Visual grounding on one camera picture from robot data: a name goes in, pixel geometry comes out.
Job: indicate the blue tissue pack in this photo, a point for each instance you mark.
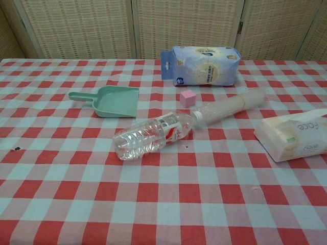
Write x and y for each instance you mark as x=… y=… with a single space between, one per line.
x=207 y=67

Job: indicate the red white checkered tablecloth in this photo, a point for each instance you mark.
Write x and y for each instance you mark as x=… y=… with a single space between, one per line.
x=76 y=194

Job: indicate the white facial tissue pack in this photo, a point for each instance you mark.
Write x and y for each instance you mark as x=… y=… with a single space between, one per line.
x=293 y=135

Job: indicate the clear plastic water bottle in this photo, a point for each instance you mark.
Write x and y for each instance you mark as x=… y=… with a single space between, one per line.
x=153 y=132

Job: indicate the pink cube block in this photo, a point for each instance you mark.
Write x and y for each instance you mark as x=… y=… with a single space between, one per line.
x=187 y=98

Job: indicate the green plastic dustpan scoop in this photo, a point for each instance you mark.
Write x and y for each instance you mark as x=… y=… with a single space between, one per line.
x=116 y=102

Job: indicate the clear bag of noodles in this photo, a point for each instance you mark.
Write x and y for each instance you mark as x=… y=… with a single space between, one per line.
x=230 y=106

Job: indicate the woven folding screen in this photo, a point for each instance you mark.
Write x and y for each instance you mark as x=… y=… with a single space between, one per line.
x=163 y=28

